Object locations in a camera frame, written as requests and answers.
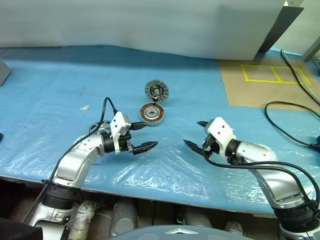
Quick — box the looped black power cable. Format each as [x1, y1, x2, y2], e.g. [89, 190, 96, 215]
[264, 100, 320, 149]

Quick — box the thin black cable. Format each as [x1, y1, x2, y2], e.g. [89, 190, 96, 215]
[281, 51, 320, 106]

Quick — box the blue plastic table sheet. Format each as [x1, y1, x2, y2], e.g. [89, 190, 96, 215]
[0, 44, 320, 216]

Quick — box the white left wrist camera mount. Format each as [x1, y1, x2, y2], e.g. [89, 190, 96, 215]
[109, 111, 132, 155]

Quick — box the black power plug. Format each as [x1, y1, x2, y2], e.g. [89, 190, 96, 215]
[309, 135, 320, 151]

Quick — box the silver motor cover disc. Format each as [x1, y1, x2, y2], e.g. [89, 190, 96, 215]
[144, 78, 171, 104]

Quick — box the yellow tape rectangle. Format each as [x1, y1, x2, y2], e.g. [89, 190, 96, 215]
[240, 63, 312, 86]

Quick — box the grey rounded cylinder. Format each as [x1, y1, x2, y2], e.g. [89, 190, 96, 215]
[111, 198, 140, 237]

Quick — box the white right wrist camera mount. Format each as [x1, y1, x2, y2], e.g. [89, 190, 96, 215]
[204, 116, 237, 157]

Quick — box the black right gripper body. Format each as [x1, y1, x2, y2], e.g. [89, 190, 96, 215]
[201, 134, 222, 158]

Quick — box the grey cable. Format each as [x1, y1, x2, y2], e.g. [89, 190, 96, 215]
[280, 49, 320, 102]

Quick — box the grey metal box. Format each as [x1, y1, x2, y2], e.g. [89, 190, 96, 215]
[0, 59, 13, 87]

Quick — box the grey metal post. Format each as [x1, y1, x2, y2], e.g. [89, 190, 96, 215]
[301, 37, 320, 62]

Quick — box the white backdrop board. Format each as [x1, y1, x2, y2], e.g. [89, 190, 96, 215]
[0, 0, 289, 62]

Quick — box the brown cardboard sheet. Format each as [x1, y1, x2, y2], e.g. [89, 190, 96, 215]
[218, 51, 320, 108]

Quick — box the dark grey panel stand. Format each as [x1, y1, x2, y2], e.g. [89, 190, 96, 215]
[257, 5, 305, 54]

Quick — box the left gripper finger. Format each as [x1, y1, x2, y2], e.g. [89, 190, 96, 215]
[129, 121, 149, 131]
[131, 141, 160, 157]

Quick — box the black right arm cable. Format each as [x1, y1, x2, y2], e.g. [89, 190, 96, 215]
[203, 149, 320, 208]

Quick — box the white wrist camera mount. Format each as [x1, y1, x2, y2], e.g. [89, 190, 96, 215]
[204, 116, 237, 157]
[109, 111, 132, 155]

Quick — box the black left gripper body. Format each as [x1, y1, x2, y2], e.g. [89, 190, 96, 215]
[118, 133, 138, 155]

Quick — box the grey rounded robot torso shell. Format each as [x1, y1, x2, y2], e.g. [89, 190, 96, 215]
[107, 224, 249, 240]

